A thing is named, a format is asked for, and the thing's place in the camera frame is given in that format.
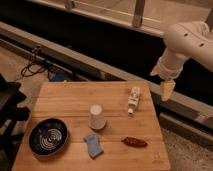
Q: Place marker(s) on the black chair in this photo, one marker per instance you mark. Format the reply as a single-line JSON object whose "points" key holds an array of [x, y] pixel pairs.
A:
{"points": [[10, 97]]}

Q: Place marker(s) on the blue object on floor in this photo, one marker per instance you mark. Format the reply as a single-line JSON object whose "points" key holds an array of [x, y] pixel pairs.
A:
{"points": [[58, 78]]}

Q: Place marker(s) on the dark ceramic bowl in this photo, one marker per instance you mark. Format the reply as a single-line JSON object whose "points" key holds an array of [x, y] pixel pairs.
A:
{"points": [[48, 137]]}

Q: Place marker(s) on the white paper cup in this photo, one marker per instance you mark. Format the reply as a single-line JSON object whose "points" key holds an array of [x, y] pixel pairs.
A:
{"points": [[96, 117]]}

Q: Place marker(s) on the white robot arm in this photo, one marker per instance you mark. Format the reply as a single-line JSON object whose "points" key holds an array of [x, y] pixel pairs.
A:
{"points": [[183, 40]]}

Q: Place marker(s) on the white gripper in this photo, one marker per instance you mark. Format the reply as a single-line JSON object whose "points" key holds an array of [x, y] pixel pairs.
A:
{"points": [[167, 69]]}

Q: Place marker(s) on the white tube bottle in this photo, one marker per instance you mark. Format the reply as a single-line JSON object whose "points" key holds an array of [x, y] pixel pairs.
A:
{"points": [[133, 100]]}

